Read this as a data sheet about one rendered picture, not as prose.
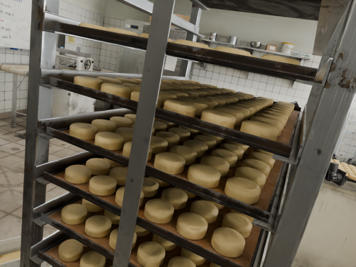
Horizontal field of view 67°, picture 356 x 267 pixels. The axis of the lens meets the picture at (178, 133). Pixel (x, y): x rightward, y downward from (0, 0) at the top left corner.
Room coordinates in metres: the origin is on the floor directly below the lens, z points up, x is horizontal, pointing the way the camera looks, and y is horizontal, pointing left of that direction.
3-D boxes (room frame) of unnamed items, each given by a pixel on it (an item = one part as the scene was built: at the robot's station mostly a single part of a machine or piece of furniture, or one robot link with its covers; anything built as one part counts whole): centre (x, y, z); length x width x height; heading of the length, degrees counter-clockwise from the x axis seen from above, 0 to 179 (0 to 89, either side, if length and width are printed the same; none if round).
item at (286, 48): (5.78, -1.81, 2.09); 0.25 x 0.24 x 0.21; 167
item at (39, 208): (0.74, 0.11, 1.14); 0.64 x 0.03 x 0.03; 157
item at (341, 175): (1.74, -1.12, 0.93); 0.07 x 0.07 x 0.10; 26
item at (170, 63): (5.49, 0.42, 1.39); 0.22 x 0.03 x 0.31; 77
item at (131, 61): (6.00, 0.74, 1.02); 1.40 x 0.90 x 2.05; 77
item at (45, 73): (0.74, 0.11, 1.41); 0.64 x 0.03 x 0.03; 157
